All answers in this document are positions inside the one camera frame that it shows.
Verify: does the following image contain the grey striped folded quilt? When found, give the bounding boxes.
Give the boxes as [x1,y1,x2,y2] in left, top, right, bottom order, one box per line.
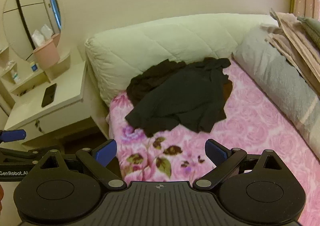
[232,26,320,162]

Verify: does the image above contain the white quilted cushion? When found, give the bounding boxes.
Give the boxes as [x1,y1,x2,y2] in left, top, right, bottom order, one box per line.
[84,13,278,107]

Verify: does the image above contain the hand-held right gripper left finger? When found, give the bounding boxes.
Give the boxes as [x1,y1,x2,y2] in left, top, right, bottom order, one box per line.
[34,139,127,191]

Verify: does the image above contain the pink bin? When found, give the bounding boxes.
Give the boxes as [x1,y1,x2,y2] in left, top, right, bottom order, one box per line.
[33,39,61,70]

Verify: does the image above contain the small white bottle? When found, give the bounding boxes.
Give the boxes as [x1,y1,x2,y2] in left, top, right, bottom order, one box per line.
[10,69,21,83]

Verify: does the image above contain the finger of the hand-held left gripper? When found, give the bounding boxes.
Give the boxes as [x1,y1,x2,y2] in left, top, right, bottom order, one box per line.
[0,129,27,143]
[0,147,48,165]

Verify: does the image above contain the pink floral blanket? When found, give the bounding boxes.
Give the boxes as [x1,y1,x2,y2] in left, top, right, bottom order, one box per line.
[108,60,320,226]

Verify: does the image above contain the white dressing table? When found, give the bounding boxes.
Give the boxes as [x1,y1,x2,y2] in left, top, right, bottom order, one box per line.
[0,41,110,147]

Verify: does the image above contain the white plastic bag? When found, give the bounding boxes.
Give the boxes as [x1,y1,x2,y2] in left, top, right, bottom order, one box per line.
[32,29,46,48]

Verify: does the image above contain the beige folded bedding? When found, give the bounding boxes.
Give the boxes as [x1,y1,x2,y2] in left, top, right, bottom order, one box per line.
[260,8,320,94]

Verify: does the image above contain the dark brown garment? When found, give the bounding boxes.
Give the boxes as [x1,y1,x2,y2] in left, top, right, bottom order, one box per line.
[126,59,233,107]

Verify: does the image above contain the oval mirror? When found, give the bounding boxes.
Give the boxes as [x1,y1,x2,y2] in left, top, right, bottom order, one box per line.
[2,0,65,61]

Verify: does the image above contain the black phone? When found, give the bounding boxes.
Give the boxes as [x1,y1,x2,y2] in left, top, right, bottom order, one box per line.
[41,83,57,107]

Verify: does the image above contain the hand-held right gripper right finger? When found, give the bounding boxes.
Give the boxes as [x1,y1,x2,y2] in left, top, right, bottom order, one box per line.
[194,139,285,191]

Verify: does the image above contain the black long-sleeve shirt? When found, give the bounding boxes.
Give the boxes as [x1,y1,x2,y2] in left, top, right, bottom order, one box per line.
[124,57,233,138]

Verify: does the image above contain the green pillow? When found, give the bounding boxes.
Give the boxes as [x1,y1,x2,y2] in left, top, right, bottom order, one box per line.
[297,16,320,49]

